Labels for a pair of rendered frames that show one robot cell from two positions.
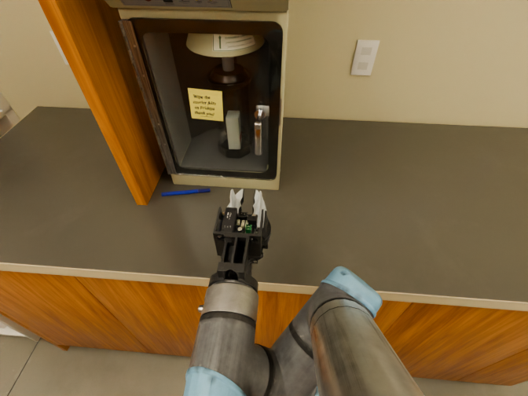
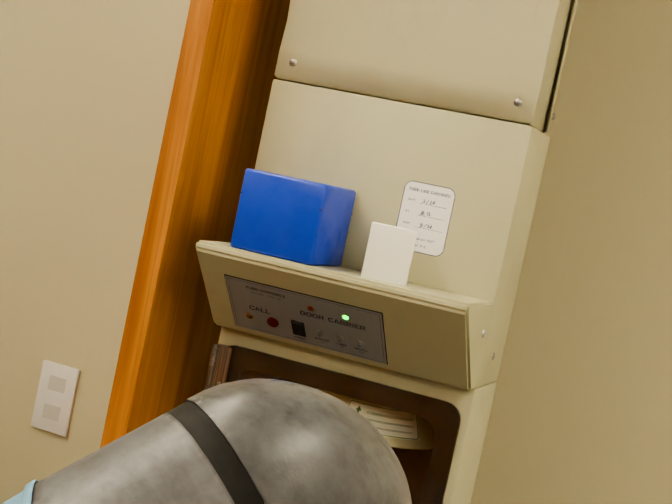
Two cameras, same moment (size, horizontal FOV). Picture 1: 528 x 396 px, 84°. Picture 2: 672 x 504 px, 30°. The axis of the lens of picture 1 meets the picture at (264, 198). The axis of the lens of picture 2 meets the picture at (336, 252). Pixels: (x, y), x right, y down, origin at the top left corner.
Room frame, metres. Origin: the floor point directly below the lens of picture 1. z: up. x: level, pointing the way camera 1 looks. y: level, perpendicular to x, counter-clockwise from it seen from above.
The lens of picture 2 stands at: (-0.79, -0.23, 1.60)
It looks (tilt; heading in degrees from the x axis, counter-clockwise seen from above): 3 degrees down; 15
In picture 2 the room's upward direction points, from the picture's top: 12 degrees clockwise
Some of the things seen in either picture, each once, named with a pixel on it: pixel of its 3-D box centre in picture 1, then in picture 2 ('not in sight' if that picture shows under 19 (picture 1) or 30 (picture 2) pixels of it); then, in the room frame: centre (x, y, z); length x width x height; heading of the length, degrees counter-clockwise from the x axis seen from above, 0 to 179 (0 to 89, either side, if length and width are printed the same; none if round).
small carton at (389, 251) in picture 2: not in sight; (389, 253); (0.56, 0.07, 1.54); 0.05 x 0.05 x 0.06; 13
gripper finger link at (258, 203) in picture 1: (258, 203); not in sight; (0.35, 0.01, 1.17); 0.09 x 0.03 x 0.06; 170
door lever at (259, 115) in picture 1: (258, 133); not in sight; (0.57, 0.01, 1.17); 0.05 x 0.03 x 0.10; 175
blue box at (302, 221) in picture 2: not in sight; (294, 218); (0.57, 0.19, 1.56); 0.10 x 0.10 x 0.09; 85
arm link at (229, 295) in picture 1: (229, 304); not in sight; (0.17, 0.05, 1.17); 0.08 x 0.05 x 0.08; 86
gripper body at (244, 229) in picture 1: (238, 251); not in sight; (0.25, 0.04, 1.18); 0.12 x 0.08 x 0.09; 176
